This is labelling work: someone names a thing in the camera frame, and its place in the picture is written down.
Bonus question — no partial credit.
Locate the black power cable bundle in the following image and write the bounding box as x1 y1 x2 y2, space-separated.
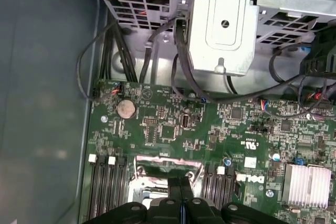
299 19 336 78

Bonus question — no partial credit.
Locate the CPU socket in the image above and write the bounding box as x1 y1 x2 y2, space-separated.
128 167 208 205

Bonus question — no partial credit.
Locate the silver finned heat sink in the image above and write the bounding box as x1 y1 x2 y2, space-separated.
282 163 332 208

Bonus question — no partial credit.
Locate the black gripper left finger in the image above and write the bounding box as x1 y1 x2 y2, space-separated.
82 177 183 224

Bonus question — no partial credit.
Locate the black PC case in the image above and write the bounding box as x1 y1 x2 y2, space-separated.
0 0 336 224

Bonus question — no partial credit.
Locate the black data wire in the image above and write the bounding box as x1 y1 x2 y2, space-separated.
139 16 184 83

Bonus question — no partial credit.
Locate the metal socket cover frame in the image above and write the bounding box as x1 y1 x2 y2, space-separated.
133 155 205 183

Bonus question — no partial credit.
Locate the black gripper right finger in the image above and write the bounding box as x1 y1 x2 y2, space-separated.
181 176 287 224

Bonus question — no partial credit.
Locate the metal drive cage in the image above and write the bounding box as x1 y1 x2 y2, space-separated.
97 0 336 78

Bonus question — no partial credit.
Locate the flat black cable bundle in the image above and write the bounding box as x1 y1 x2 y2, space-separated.
99 22 139 83

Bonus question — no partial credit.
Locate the green motherboard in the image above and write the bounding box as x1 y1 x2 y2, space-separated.
78 78 336 224

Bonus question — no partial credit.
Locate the round coin cell battery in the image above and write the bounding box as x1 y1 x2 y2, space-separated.
117 100 137 119

